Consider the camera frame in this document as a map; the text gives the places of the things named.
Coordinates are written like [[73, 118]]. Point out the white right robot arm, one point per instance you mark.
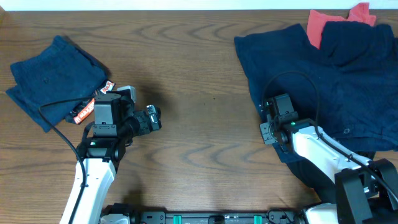
[[311, 142]]

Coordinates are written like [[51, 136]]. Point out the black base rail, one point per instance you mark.
[[205, 217]]

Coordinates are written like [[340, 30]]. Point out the black garment with logo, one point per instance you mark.
[[311, 177]]

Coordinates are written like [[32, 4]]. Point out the navy blue shorts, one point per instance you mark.
[[349, 84]]

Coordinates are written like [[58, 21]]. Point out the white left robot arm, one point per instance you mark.
[[102, 147]]

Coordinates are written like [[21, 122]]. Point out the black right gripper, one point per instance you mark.
[[268, 139]]

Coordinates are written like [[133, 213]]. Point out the folded navy shorts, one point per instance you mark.
[[62, 71]]

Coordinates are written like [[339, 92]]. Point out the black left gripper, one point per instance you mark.
[[155, 121]]

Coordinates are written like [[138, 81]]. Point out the red garment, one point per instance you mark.
[[317, 21]]

